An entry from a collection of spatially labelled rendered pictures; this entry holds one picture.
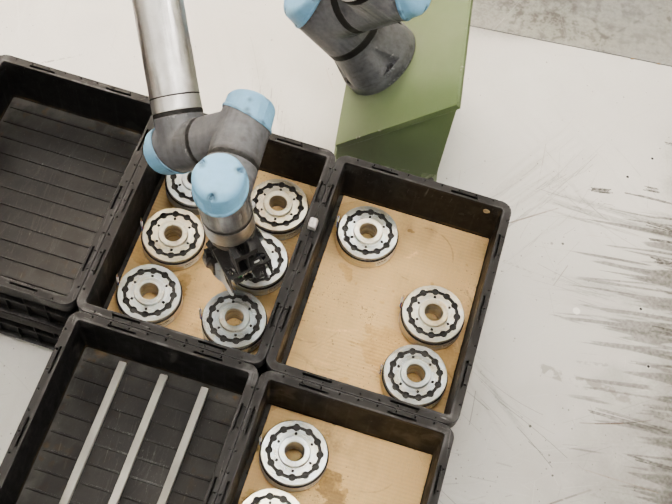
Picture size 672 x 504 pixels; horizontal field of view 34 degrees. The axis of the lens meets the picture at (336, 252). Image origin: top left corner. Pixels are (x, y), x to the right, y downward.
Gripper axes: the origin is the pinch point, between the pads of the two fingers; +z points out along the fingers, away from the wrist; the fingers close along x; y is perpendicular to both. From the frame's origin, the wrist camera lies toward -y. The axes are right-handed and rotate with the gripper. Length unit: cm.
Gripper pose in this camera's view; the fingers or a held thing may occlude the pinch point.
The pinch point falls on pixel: (238, 267)
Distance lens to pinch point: 179.7
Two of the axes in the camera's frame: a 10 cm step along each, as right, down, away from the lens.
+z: 0.2, 4.1, 9.1
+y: 4.8, 8.0, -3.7
